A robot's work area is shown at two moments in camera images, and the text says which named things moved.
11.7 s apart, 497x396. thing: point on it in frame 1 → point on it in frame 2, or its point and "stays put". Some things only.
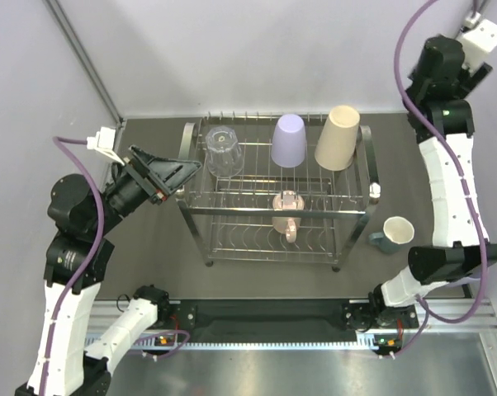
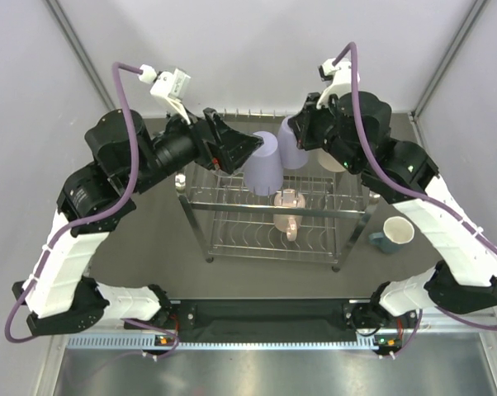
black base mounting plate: (202, 322) stays put
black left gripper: (159, 176) → (209, 134)
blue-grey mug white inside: (397, 231) stays put
